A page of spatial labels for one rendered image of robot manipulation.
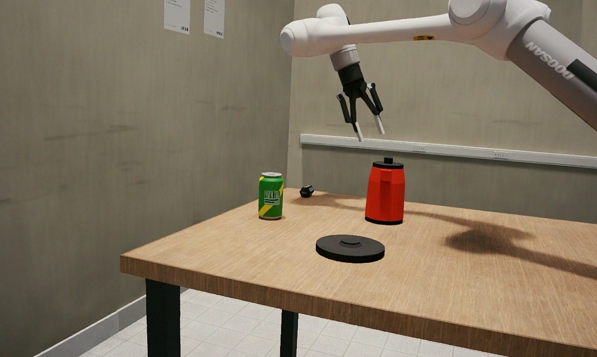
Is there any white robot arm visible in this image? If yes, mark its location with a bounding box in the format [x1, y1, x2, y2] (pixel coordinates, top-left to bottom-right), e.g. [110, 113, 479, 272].
[280, 0, 597, 131]

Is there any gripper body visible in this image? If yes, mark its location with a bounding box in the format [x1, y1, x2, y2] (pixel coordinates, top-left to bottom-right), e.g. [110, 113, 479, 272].
[338, 64, 367, 99]

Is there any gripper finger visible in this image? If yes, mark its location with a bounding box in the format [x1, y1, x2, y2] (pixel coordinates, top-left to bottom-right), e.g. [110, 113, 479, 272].
[359, 83, 384, 134]
[337, 88, 364, 142]

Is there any black round kettle base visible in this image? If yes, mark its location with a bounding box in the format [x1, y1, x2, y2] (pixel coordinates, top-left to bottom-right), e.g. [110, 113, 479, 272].
[316, 235, 385, 263]

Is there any green drink can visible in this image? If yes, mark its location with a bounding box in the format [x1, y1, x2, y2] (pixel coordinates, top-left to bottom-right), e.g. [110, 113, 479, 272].
[258, 172, 284, 220]

